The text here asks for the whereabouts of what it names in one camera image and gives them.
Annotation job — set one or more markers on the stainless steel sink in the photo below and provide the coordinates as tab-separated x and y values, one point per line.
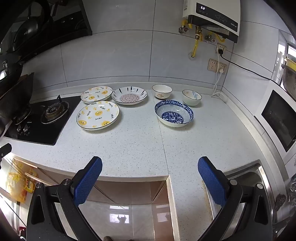
245	173

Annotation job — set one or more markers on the large yellow bear plate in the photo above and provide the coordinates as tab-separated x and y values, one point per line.
98	115

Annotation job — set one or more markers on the white gas water heater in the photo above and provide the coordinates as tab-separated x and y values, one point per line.
217	16

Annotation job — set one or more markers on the black range hood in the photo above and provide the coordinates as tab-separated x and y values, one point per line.
69	20

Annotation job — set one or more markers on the stainless steel basin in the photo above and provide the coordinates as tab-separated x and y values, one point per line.
290	74

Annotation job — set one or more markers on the black striped mandala plate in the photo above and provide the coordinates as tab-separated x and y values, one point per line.
129	97

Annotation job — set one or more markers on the brown base cabinet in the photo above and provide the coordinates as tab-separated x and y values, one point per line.
129	190

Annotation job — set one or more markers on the white microwave oven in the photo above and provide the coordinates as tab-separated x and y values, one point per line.
281	120

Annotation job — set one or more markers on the black frying pan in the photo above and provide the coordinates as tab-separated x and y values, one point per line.
29	32

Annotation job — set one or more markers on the white bowl with gold flower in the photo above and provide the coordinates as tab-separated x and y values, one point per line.
161	92

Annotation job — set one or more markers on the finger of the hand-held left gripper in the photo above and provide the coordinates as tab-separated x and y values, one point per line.
5	150

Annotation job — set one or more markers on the person's left shoe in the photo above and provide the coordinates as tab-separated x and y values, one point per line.
108	238

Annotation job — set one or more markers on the white wall socket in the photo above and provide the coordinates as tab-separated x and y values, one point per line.
220	48

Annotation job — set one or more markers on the white bowl with blue leaf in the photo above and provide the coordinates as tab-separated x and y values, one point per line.
192	99

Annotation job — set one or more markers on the blue floral porcelain bowl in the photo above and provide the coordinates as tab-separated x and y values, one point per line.
173	114

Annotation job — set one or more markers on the black glass gas stove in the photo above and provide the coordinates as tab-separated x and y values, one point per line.
46	132

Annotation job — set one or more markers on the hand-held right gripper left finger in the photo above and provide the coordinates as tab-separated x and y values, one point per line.
89	180

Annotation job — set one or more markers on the yellow plastic bag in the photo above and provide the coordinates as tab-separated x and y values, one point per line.
16	183

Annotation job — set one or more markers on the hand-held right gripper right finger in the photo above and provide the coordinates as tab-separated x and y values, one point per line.
211	183

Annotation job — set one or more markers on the beige wall socket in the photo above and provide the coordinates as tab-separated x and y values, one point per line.
214	64

